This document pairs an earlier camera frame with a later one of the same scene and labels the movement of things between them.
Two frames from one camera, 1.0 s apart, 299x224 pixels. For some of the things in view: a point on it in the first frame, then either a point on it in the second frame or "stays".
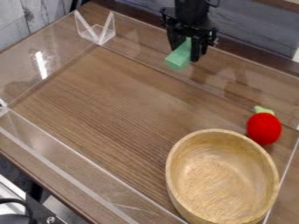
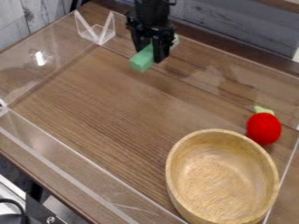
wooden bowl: [220, 177] stays
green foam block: [177, 59] -> [142, 60]
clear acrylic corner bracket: [98, 34] stays
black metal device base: [37, 213] stays
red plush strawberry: [264, 127] stays
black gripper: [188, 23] -> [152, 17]
